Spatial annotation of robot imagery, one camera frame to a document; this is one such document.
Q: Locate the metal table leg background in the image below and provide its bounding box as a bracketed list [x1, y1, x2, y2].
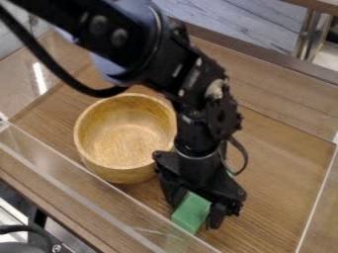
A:
[296, 10, 333, 61]

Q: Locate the brown wooden bowl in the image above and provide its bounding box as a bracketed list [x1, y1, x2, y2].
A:
[74, 93, 176, 184]

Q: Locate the black clamp under table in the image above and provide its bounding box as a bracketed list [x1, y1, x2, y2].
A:
[0, 209, 75, 253]

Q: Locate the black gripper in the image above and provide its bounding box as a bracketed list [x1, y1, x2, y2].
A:
[154, 147, 248, 229]

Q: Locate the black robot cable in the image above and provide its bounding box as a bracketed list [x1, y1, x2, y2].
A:
[0, 6, 130, 99]

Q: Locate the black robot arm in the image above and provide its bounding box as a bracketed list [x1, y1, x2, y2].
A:
[0, 0, 248, 229]

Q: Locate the green rectangular stick block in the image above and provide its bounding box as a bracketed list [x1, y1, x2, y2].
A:
[170, 191, 216, 235]

